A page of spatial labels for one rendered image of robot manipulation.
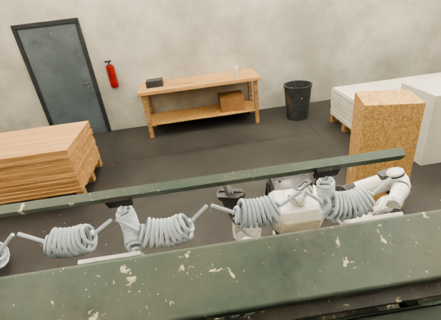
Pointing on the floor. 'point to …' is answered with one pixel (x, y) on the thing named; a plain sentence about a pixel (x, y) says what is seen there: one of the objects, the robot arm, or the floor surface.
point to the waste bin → (297, 99)
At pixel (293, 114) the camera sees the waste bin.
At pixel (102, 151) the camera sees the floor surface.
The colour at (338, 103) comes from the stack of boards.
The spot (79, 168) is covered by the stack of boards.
